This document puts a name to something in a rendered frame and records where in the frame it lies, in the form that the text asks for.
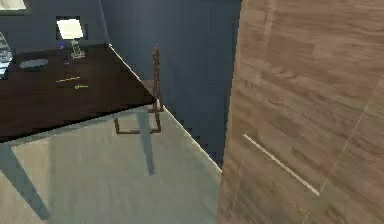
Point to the brown wooden chair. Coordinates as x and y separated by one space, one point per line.
155 80

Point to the yellow pen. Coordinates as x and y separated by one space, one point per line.
81 87

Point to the brown wooden wardrobe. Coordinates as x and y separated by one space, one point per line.
306 110

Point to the dark brown table grey legs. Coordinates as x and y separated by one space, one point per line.
66 100

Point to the yellow pencil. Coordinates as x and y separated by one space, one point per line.
68 79

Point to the white shade table lamp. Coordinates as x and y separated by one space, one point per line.
70 30

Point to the small blue cup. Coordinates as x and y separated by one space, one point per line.
60 45

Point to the grey shallow bowl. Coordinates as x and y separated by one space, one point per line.
33 64

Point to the bright window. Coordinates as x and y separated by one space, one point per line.
12 4

